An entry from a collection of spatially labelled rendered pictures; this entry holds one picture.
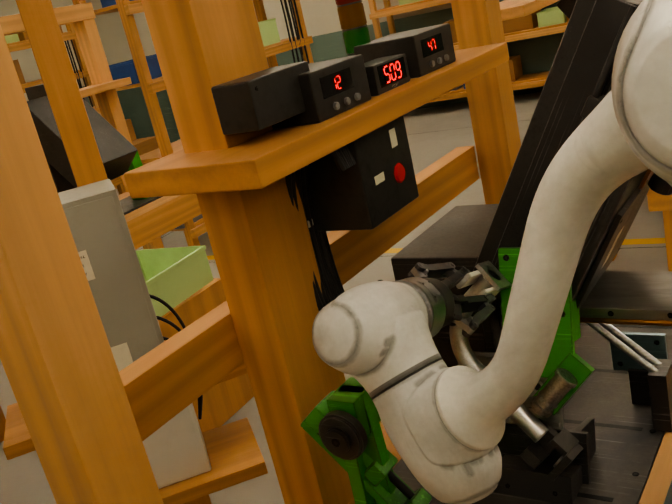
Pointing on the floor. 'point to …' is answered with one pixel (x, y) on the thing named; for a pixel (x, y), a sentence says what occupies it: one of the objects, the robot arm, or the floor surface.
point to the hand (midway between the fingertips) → (479, 286)
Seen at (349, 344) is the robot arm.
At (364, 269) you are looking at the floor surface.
